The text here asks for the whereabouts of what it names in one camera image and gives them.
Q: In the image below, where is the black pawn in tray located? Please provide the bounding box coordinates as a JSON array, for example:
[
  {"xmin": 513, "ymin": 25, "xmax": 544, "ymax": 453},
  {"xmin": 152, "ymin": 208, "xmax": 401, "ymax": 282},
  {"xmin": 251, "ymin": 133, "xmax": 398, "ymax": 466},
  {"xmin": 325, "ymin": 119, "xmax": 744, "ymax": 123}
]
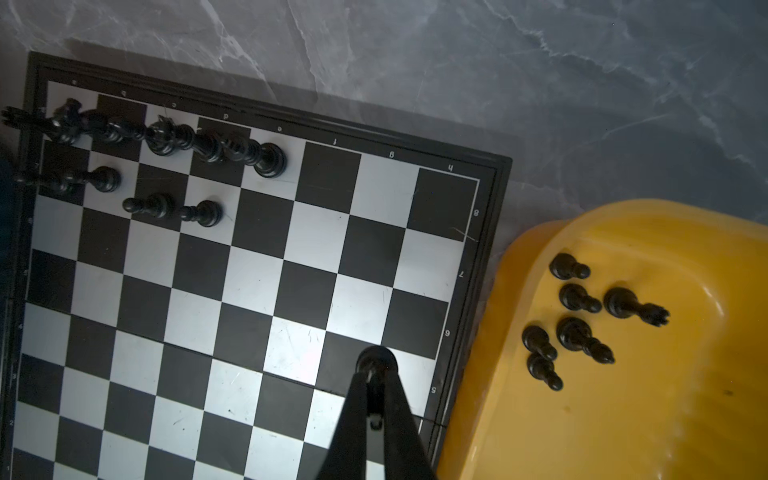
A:
[
  {"xmin": 527, "ymin": 353, "xmax": 563, "ymax": 391},
  {"xmin": 522, "ymin": 325, "xmax": 558, "ymax": 361},
  {"xmin": 549, "ymin": 253, "xmax": 591, "ymax": 280},
  {"xmin": 558, "ymin": 283, "xmax": 602, "ymax": 314}
]

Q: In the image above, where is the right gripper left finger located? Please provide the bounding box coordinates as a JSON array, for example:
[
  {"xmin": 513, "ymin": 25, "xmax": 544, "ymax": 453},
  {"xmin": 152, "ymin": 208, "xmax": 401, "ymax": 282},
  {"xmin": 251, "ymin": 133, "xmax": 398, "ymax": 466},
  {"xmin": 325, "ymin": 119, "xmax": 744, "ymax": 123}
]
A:
[{"xmin": 316, "ymin": 373, "xmax": 367, "ymax": 480}]

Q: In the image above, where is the black chess piece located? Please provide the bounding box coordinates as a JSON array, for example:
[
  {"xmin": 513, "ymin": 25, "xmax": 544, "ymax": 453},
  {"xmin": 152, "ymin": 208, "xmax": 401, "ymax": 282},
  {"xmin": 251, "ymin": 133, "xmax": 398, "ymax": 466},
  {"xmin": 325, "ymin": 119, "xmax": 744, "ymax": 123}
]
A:
[{"xmin": 356, "ymin": 345, "xmax": 399, "ymax": 381}]

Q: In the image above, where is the black pawn on board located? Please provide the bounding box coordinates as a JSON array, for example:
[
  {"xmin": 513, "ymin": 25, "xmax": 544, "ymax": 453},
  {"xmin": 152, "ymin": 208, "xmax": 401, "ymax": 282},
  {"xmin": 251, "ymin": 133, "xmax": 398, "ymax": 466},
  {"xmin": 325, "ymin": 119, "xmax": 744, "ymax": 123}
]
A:
[
  {"xmin": 180, "ymin": 200, "xmax": 223, "ymax": 228},
  {"xmin": 122, "ymin": 193, "xmax": 175, "ymax": 219}
]

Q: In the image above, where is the black and white chessboard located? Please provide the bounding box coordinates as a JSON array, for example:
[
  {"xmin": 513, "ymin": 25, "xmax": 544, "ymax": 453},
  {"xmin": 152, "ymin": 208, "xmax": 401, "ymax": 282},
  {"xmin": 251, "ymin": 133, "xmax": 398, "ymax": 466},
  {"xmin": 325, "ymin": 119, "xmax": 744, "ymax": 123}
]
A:
[{"xmin": 1, "ymin": 53, "xmax": 512, "ymax": 479}]

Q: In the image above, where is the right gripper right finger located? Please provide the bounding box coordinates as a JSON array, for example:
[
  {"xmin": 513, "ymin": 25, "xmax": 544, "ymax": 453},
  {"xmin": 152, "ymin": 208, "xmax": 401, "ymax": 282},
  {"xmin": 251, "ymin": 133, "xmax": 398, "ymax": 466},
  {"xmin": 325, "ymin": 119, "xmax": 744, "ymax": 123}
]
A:
[{"xmin": 383, "ymin": 370, "xmax": 436, "ymax": 480}]

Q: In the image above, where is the yellow plastic tray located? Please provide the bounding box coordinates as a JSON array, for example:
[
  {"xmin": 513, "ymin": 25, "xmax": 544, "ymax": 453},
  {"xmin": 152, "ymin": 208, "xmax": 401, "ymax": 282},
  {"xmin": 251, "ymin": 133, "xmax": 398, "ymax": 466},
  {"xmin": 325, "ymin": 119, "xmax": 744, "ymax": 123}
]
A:
[{"xmin": 437, "ymin": 200, "xmax": 767, "ymax": 479}]

